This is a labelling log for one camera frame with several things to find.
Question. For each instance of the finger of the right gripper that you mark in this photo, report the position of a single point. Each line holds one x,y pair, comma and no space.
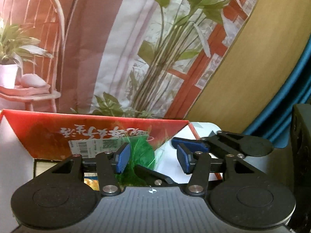
153,178
192,145

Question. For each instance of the wooden wall panel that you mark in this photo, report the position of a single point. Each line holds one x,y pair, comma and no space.
256,66

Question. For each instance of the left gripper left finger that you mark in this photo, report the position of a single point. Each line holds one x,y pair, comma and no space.
110,164

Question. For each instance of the red strawberry cardboard box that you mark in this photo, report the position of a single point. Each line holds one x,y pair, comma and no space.
31,141

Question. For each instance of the white shipping label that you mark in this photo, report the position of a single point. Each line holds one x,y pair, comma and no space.
91,147

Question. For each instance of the orange floral cloth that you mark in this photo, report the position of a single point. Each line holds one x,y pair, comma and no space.
93,183

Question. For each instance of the printed room backdrop cloth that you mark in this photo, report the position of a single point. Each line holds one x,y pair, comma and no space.
126,58

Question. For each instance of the patterned tablecloth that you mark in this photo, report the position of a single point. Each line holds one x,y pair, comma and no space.
203,129

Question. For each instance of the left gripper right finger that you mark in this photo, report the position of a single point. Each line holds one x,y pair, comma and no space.
196,165

